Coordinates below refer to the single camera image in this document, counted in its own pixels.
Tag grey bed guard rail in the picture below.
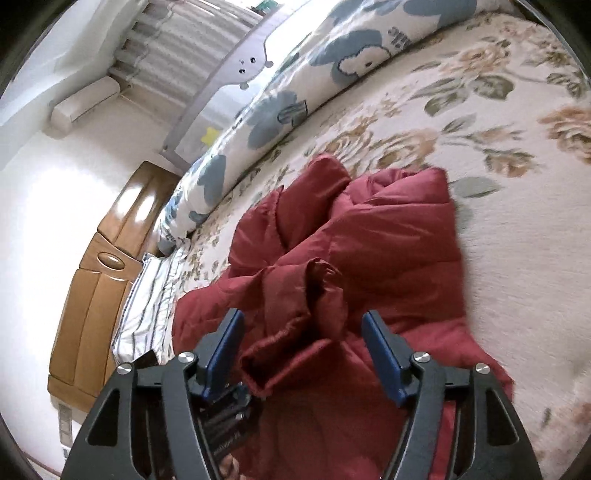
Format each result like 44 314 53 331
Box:
159 0 319 167

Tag blue flower print quilt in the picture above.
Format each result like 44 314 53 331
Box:
154 0 490 254

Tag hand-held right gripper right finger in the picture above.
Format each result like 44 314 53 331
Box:
361 309 543 480

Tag striped white pillow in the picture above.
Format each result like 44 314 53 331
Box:
112 251 192 370

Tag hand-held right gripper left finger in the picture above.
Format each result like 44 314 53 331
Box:
60 308 245 480

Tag white air conditioner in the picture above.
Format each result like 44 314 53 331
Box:
50 75 122 134

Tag wooden headboard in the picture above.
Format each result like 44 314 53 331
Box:
47 161 182 411

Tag red padded jacket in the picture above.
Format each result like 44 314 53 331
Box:
172 154 515 480

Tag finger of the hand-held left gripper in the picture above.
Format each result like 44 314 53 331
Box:
230 383 253 408

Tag floral bed sheet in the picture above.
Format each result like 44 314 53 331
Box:
152 9 591 480

